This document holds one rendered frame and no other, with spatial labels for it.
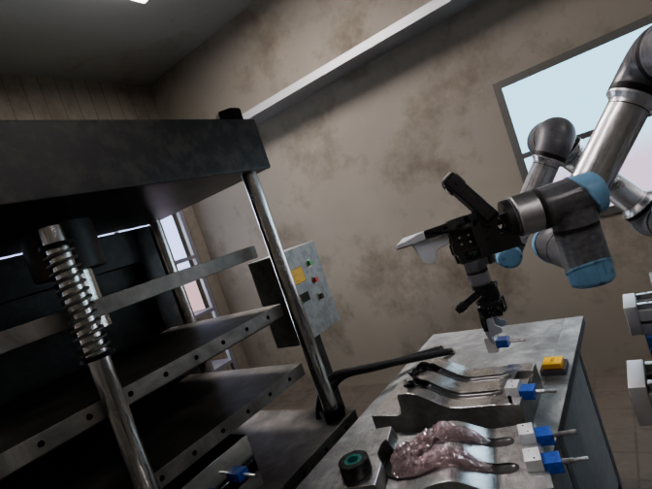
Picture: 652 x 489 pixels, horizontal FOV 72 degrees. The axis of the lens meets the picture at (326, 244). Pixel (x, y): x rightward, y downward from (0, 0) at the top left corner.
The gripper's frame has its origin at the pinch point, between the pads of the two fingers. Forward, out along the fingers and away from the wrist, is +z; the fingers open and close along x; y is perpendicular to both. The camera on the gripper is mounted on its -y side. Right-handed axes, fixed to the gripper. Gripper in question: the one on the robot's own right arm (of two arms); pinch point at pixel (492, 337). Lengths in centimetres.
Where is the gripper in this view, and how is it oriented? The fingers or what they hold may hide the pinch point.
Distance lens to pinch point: 173.5
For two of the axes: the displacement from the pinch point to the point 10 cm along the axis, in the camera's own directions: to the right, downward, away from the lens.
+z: 3.3, 9.4, 0.5
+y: 7.7, -2.4, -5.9
